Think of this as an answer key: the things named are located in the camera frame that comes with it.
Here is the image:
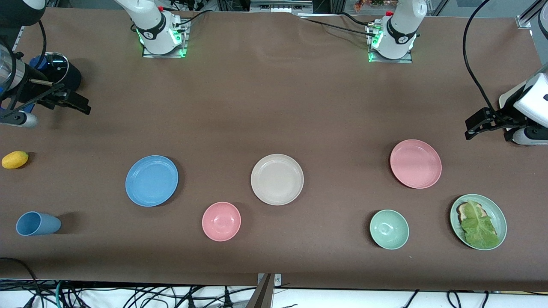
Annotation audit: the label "pink plate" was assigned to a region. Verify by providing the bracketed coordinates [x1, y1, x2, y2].
[390, 139, 442, 189]

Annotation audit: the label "blue plate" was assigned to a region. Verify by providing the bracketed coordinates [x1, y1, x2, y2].
[125, 155, 179, 207]

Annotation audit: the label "glass lid with blue knob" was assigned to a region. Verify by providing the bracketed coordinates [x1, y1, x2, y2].
[29, 52, 69, 84]

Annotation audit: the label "yellow lemon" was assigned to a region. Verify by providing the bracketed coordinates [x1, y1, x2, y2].
[1, 151, 30, 169]

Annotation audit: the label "green plate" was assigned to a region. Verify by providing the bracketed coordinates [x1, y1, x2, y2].
[450, 194, 508, 251]

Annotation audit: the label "toasted bread slice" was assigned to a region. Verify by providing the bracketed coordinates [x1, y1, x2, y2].
[456, 202, 486, 223]

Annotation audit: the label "green lettuce leaf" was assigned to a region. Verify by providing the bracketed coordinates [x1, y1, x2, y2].
[460, 200, 500, 250]

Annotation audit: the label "blue cup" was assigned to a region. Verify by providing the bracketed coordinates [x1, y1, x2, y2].
[16, 211, 62, 237]

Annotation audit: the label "green bowl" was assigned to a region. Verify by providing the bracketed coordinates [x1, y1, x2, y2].
[369, 209, 410, 250]

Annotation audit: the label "orange flowers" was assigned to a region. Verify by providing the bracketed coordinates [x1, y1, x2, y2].
[354, 0, 388, 12]

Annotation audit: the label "pink bowl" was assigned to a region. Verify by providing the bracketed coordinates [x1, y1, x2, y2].
[202, 201, 241, 242]

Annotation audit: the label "beige plate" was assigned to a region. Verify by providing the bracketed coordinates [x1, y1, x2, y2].
[250, 154, 304, 206]

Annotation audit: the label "grey box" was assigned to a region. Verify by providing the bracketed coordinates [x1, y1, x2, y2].
[250, 0, 314, 14]

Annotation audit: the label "dark brown pole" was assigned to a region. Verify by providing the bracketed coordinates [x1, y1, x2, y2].
[245, 274, 275, 308]

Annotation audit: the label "aluminium table edge rail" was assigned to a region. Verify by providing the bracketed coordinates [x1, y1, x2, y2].
[13, 26, 26, 58]

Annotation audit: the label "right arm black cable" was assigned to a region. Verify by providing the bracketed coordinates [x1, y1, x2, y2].
[0, 19, 48, 120]

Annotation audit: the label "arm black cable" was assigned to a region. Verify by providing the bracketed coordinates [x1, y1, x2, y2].
[0, 19, 48, 120]
[462, 0, 497, 116]

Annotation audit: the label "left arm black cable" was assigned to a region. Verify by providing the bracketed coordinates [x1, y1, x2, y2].
[462, 0, 497, 116]

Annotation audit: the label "aluminium frame profile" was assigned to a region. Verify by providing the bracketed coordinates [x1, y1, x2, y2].
[516, 0, 548, 30]

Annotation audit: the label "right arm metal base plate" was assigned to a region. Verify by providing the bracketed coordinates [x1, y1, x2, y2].
[142, 17, 189, 59]

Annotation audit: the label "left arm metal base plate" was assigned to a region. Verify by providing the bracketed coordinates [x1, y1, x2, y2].
[367, 21, 414, 64]

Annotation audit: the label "black base cable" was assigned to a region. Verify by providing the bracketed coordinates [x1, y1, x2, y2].
[298, 16, 377, 40]
[173, 9, 220, 31]
[336, 11, 377, 27]

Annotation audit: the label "silver metal bracket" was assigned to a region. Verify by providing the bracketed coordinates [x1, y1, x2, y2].
[257, 273, 283, 288]

